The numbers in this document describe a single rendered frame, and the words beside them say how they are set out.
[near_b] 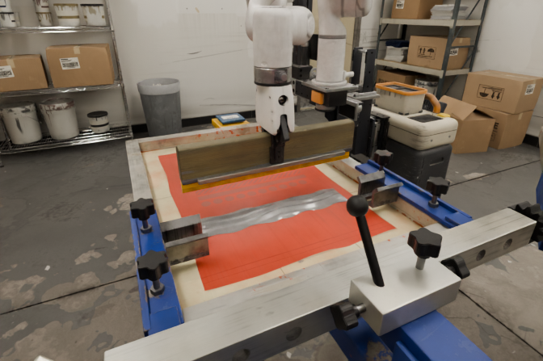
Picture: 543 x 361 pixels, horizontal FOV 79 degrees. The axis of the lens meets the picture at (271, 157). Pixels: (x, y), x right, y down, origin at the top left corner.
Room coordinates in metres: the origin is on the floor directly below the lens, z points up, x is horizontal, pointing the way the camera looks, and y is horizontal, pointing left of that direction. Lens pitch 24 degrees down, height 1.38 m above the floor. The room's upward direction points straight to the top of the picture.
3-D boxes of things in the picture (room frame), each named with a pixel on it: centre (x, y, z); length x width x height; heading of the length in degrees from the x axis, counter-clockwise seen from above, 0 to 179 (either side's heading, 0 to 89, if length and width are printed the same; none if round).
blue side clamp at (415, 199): (0.67, -0.31, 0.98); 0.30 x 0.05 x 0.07; 25
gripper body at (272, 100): (0.67, 0.00, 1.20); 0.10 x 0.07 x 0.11; 24
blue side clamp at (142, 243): (0.44, 0.20, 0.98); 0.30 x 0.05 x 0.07; 25
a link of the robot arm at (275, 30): (0.70, -0.03, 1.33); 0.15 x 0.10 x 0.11; 159
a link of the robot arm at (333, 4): (1.20, -0.22, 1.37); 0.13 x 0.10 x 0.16; 69
